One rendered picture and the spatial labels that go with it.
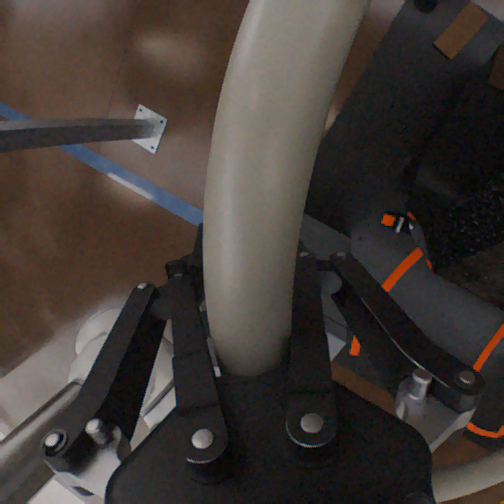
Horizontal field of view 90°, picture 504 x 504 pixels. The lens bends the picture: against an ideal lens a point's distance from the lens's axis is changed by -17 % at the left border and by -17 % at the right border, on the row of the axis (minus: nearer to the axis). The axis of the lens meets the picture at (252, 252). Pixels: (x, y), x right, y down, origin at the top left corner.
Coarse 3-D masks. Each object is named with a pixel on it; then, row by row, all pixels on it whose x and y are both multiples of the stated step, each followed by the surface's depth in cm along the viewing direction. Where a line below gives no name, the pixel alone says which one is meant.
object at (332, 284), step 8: (304, 248) 18; (320, 264) 16; (328, 264) 15; (320, 272) 15; (328, 272) 15; (320, 280) 15; (328, 280) 15; (336, 280) 15; (320, 288) 15; (328, 288) 15; (336, 288) 15
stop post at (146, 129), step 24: (24, 120) 86; (48, 120) 95; (72, 120) 104; (96, 120) 116; (120, 120) 130; (144, 120) 147; (0, 144) 76; (24, 144) 85; (48, 144) 95; (72, 144) 106; (144, 144) 154
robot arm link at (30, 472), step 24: (96, 336) 53; (168, 360) 57; (72, 384) 46; (168, 384) 54; (48, 408) 40; (144, 408) 53; (24, 432) 35; (0, 456) 31; (24, 456) 32; (0, 480) 28; (24, 480) 30; (48, 480) 34
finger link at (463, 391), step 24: (336, 264) 14; (360, 264) 14; (360, 288) 12; (360, 312) 12; (384, 312) 11; (360, 336) 12; (384, 336) 10; (408, 336) 9; (384, 360) 10; (408, 360) 9; (432, 360) 8; (456, 360) 8; (384, 384) 10; (432, 384) 8; (456, 384) 7; (480, 384) 7; (456, 408) 7; (456, 432) 7
